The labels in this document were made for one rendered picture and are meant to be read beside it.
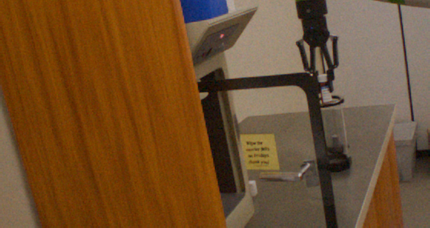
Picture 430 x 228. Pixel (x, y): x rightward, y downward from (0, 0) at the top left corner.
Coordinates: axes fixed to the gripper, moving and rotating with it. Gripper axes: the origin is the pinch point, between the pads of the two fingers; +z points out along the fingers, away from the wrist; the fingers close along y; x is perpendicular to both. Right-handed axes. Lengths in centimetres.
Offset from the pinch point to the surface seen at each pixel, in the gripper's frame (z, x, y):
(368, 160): 28.3, -4.3, -9.5
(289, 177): 1, 72, -8
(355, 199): 28.1, 25.5, -10.2
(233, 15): -28, 50, 6
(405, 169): 114, -204, 2
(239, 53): 0, -84, 60
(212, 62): -17.2, 41.1, 17.0
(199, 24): -29, 64, 7
